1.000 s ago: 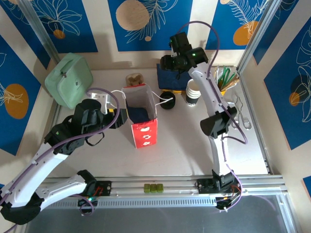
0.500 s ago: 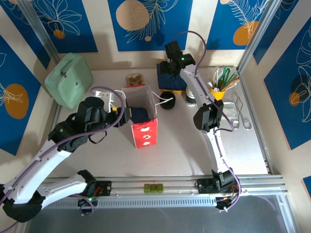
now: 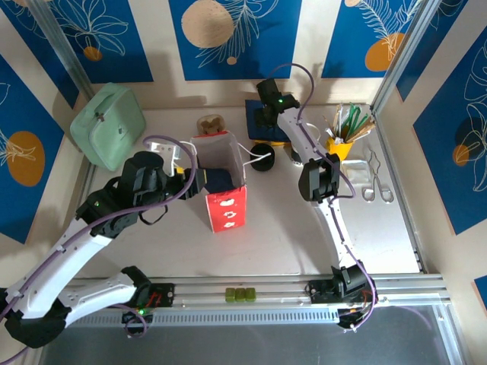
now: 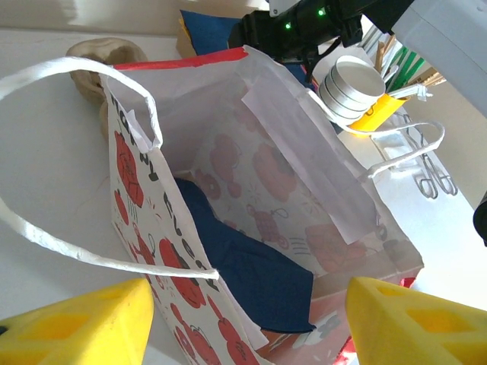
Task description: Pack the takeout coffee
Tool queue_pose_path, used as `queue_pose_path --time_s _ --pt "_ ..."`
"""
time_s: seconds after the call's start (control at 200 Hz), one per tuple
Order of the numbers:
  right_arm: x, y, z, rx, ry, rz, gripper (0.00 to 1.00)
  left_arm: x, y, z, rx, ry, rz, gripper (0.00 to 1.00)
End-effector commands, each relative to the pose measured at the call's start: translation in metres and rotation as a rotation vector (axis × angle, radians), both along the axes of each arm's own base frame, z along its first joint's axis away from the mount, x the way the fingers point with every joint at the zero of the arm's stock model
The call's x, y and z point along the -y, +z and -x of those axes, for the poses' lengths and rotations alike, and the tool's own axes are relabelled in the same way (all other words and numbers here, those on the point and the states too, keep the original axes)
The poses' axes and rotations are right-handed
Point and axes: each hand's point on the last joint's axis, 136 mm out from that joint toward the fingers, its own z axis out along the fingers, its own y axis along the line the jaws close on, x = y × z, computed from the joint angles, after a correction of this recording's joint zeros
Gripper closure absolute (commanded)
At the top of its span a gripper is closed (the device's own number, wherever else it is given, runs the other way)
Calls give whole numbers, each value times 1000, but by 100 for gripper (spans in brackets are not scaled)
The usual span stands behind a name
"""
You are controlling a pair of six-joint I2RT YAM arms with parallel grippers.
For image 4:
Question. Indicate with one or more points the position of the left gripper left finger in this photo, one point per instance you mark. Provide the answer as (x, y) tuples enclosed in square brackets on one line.
[(76, 331)]

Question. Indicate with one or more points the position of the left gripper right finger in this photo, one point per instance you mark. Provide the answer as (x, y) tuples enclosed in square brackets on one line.
[(418, 331)]

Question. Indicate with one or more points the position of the red white paper bag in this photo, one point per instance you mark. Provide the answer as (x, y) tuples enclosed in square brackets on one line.
[(266, 133)]

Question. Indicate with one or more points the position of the navy blue paper napkin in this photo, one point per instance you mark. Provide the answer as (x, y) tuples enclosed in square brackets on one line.
[(247, 273)]

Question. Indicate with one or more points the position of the navy blue napkin stack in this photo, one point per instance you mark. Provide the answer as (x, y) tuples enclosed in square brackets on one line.
[(209, 34)]

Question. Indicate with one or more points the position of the white black paper cup stack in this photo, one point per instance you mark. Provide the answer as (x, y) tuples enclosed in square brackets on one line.
[(354, 76)]

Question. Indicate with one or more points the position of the yellow straw holder cup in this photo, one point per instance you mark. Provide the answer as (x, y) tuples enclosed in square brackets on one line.
[(376, 114)]

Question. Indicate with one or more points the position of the green wrapped straw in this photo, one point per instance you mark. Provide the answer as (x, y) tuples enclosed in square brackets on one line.
[(409, 66)]

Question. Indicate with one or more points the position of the white wrapped straw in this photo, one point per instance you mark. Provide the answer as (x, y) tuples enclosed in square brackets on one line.
[(407, 91)]

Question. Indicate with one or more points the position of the metal tongs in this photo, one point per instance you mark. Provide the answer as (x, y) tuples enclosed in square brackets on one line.
[(431, 167)]

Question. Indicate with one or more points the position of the brown wrapped straw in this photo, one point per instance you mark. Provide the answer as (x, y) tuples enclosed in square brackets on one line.
[(431, 80)]

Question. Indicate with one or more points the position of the brown cardboard cup carrier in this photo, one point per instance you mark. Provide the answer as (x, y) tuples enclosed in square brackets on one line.
[(95, 49)]

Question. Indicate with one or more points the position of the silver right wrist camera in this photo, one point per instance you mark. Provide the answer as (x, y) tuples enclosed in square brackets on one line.
[(283, 5)]

